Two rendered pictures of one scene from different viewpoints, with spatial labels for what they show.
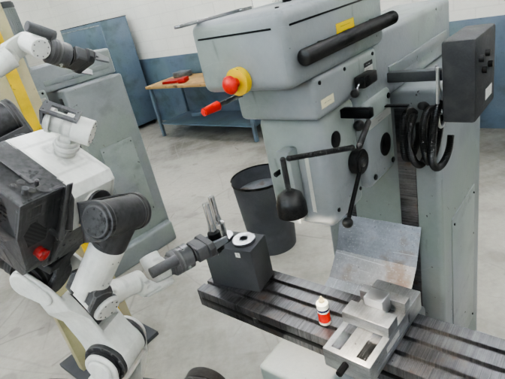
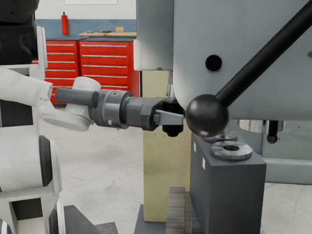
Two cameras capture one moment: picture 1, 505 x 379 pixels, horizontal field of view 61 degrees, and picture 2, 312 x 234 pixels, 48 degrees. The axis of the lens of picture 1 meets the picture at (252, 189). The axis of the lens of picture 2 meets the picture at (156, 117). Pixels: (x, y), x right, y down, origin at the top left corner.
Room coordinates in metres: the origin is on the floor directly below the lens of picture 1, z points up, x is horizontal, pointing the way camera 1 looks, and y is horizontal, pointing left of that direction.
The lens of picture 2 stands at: (0.81, -0.39, 1.40)
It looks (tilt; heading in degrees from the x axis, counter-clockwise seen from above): 17 degrees down; 51
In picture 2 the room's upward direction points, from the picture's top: straight up
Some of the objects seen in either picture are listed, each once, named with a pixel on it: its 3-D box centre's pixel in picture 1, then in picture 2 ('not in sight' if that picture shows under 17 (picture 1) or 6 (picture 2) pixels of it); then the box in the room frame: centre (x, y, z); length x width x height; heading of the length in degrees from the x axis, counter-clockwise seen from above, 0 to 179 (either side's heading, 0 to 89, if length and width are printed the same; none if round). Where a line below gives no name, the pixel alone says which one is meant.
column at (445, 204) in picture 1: (407, 247); not in sight; (1.56, -0.61, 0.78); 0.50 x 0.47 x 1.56; 136
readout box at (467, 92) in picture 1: (471, 72); not in sight; (1.10, -0.63, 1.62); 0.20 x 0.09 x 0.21; 136
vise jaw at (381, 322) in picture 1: (369, 318); not in sight; (0.97, -0.25, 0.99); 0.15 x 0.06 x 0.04; 44
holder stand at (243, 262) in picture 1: (237, 258); (222, 178); (1.43, 0.12, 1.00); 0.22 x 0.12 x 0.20; 56
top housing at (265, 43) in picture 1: (295, 34); not in sight; (1.13, -0.19, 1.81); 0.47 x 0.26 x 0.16; 136
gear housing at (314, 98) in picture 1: (309, 82); not in sight; (1.15, -0.21, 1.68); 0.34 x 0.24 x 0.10; 136
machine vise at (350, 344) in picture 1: (374, 322); not in sight; (0.99, -0.27, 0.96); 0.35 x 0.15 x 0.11; 134
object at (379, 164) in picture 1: (345, 135); not in sight; (1.25, -0.32, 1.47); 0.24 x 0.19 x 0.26; 46
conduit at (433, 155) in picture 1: (417, 135); not in sight; (1.17, -0.51, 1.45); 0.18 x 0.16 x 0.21; 136
